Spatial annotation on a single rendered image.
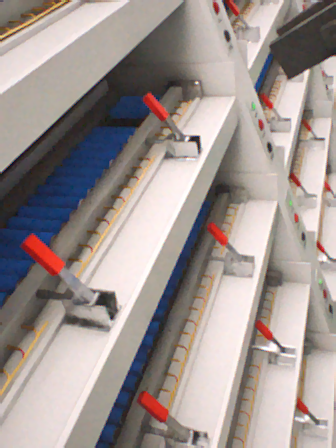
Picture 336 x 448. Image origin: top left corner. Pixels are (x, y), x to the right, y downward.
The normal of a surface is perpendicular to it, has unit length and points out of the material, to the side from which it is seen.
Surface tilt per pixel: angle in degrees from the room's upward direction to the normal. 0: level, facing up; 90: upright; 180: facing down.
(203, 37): 90
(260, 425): 17
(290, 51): 90
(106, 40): 108
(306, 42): 90
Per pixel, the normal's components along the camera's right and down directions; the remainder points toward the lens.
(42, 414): -0.14, -0.79
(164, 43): -0.30, 0.61
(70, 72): 0.94, 0.07
